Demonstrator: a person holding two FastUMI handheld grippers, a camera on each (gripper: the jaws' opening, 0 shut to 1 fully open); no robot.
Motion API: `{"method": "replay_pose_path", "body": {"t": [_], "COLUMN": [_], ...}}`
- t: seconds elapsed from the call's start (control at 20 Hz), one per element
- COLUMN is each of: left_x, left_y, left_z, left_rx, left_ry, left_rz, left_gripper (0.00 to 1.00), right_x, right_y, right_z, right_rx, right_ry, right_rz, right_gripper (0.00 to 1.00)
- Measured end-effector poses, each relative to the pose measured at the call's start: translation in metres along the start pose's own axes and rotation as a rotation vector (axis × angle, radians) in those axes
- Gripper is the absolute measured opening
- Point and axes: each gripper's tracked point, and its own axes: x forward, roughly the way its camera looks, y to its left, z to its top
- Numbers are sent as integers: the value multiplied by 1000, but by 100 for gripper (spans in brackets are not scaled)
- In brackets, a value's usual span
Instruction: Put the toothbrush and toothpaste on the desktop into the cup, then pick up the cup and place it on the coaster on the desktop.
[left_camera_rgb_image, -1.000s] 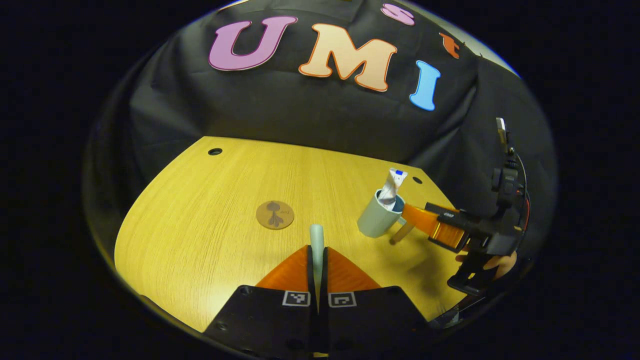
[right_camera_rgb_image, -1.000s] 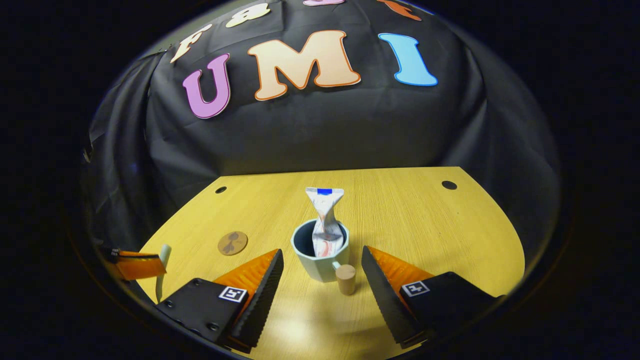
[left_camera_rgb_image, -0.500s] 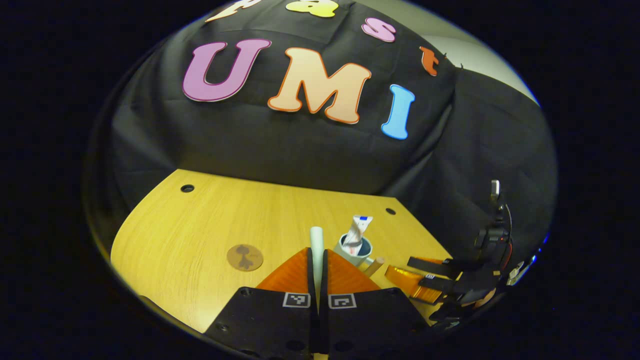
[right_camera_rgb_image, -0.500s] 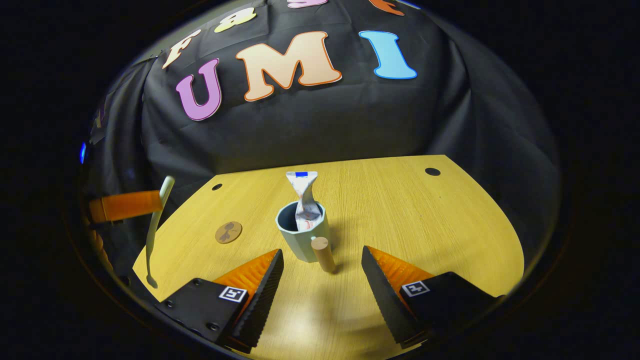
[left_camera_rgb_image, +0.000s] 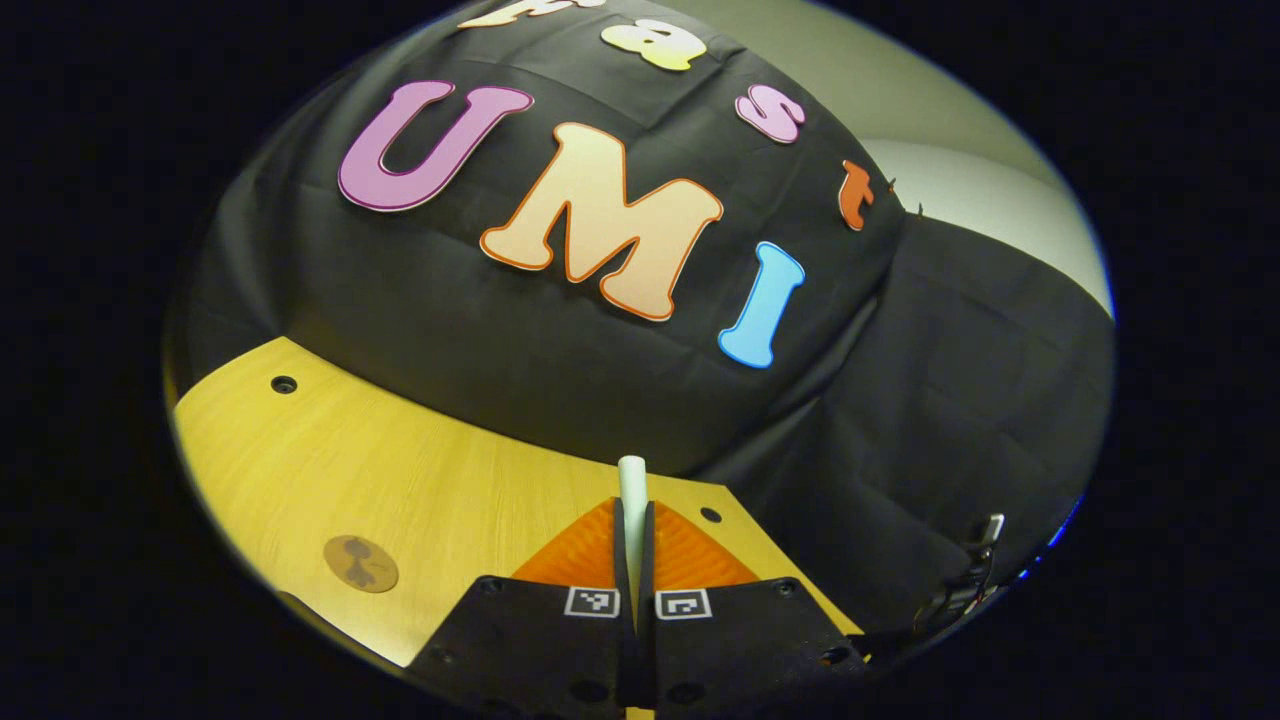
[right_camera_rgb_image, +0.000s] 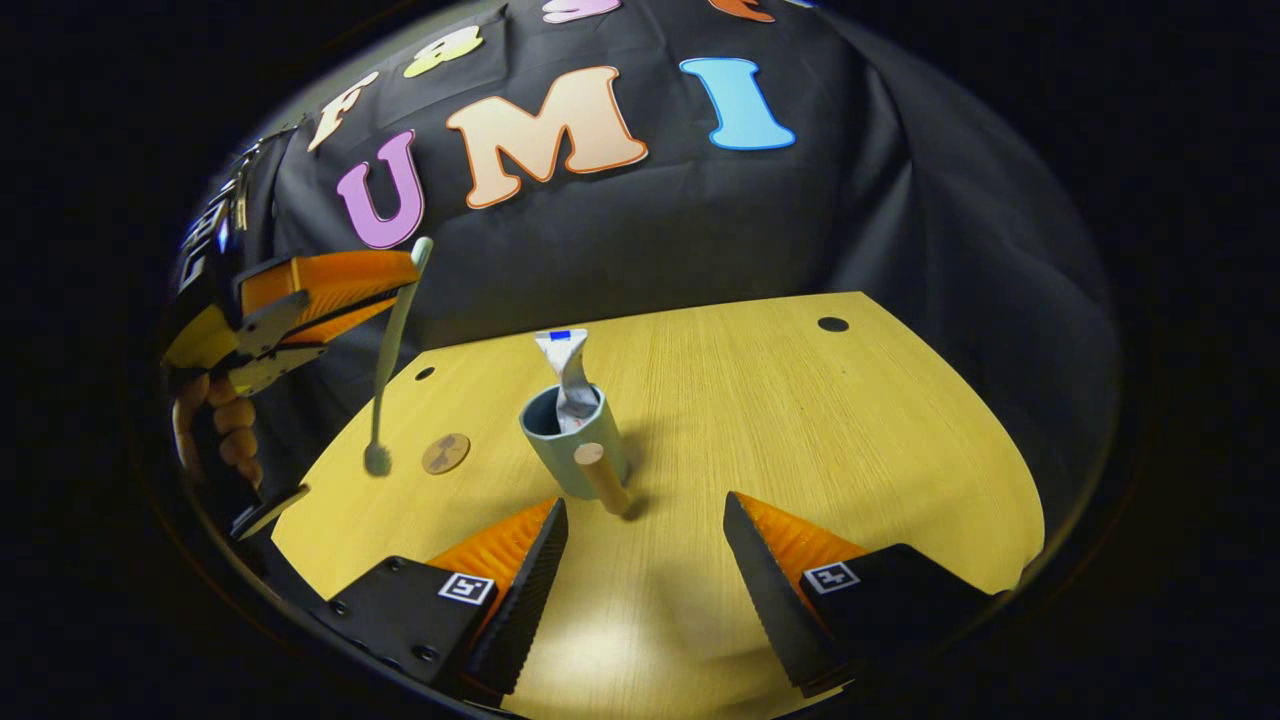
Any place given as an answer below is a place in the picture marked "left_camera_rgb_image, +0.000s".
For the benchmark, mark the round brown coaster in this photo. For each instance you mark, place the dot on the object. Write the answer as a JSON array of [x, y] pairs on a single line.
[[360, 564]]

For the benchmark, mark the wooden desktop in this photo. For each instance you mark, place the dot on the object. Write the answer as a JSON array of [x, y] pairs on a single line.
[[430, 500]]

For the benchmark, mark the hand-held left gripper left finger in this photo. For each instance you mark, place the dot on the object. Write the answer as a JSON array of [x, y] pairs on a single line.
[[530, 640]]

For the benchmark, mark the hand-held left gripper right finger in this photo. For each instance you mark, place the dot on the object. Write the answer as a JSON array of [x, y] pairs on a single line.
[[750, 640]]

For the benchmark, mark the pale green toothbrush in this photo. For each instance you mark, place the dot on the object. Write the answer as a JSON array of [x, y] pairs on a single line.
[[632, 500]]

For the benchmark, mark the black backdrop cloth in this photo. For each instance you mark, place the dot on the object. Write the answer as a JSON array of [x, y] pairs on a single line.
[[500, 350]]

